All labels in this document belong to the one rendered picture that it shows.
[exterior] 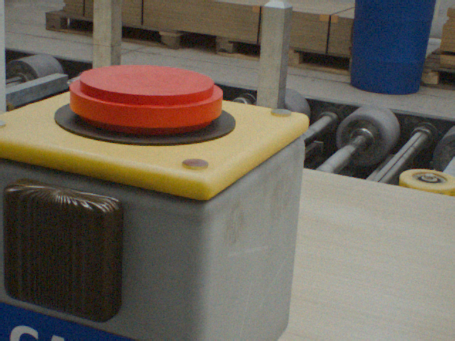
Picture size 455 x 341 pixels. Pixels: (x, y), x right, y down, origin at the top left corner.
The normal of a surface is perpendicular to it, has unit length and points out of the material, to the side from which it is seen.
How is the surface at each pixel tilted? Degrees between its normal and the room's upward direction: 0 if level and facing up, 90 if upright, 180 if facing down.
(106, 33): 90
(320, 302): 0
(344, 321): 0
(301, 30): 90
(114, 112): 90
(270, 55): 90
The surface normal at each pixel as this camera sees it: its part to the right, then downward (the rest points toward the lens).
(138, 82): 0.06, -0.95
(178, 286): -0.40, 0.26
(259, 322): 0.91, 0.18
